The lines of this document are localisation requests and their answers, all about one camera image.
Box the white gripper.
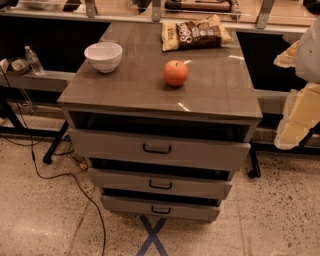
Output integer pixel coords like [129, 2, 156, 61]
[273, 17, 320, 150]

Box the grey drawer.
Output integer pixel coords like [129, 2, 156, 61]
[101, 195, 220, 222]
[88, 168, 232, 200]
[69, 128, 250, 170]

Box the grey drawer cabinet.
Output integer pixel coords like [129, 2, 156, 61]
[58, 23, 262, 207]

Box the grey bottom drawer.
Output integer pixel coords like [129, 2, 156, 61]
[101, 195, 220, 222]

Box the grey top drawer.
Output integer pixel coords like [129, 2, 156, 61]
[69, 128, 250, 170]

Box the grey side bench right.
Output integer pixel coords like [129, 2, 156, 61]
[255, 89, 289, 114]

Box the grey side bench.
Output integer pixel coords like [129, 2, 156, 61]
[255, 89, 289, 114]
[0, 70, 74, 92]

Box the brown chip bag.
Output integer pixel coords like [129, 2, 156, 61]
[161, 15, 232, 52]

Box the red apple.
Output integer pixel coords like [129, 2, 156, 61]
[163, 60, 188, 87]

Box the white ceramic bowl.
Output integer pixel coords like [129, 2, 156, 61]
[84, 41, 123, 73]

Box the blue tape cross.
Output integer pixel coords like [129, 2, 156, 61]
[136, 216, 169, 256]

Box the grey side bench left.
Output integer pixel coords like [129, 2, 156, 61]
[0, 70, 74, 92]

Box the clear plastic water bottle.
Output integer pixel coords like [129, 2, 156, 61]
[25, 46, 44, 75]

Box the small round dish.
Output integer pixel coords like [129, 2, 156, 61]
[7, 58, 30, 76]

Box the black floor cable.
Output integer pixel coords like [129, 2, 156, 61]
[0, 66, 107, 256]

